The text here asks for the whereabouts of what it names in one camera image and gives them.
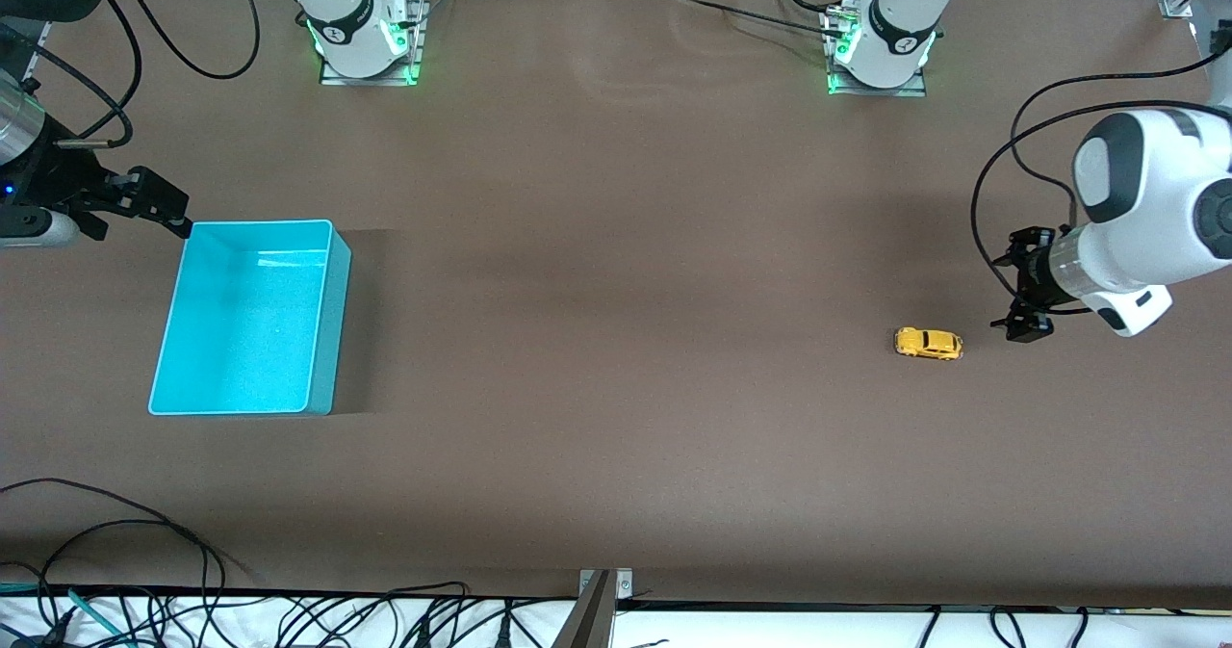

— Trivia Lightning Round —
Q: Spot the long looped black cable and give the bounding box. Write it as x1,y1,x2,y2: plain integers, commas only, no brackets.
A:
0,478,229,630

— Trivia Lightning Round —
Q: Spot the black cable with metal plug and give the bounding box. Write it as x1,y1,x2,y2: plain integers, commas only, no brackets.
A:
38,0,143,148

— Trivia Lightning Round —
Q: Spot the black base power cable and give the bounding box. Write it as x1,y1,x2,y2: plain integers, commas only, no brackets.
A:
688,0,853,40

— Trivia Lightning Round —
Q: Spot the metal table edge bracket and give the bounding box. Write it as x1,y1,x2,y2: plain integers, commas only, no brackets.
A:
577,568,634,599

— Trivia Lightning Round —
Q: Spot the grey diagonal bar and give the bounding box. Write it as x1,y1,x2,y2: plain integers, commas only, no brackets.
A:
552,571,617,648

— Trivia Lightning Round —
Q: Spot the turquoise plastic bin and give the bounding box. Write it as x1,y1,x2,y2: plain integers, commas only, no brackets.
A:
147,220,352,416

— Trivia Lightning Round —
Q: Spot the yellow beetle toy car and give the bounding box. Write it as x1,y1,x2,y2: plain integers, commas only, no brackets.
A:
893,326,963,361

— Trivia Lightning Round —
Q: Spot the large table cover mat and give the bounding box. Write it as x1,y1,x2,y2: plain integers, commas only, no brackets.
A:
0,0,1232,610

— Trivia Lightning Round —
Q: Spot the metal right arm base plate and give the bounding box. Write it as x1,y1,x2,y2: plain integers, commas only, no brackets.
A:
320,0,426,88

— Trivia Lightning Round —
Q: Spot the black looped right arm cable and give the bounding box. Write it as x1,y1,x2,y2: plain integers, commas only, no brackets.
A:
108,0,261,81

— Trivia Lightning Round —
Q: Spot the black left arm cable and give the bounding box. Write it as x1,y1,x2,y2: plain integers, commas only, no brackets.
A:
1009,68,1204,225
970,99,1232,317

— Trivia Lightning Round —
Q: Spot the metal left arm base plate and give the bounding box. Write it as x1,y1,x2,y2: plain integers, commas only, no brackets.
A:
823,8,931,98

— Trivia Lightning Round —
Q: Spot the teal cable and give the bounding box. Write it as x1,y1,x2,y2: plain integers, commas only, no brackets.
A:
0,581,131,648

